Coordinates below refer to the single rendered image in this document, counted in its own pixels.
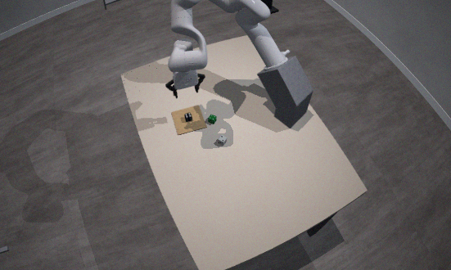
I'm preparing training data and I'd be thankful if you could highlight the brown mat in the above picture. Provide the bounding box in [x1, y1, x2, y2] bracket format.
[171, 105, 207, 135]

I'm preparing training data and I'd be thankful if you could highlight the white die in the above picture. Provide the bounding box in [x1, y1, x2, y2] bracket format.
[218, 135, 227, 146]

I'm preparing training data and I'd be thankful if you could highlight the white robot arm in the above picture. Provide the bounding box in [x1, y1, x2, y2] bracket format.
[168, 0, 290, 73]

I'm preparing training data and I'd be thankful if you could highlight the black die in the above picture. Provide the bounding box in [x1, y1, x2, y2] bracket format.
[184, 113, 192, 122]

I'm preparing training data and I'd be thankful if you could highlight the green die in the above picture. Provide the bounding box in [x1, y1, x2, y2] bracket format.
[208, 115, 217, 124]

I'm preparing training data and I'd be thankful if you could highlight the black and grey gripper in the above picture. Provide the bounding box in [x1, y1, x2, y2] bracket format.
[165, 70, 205, 98]

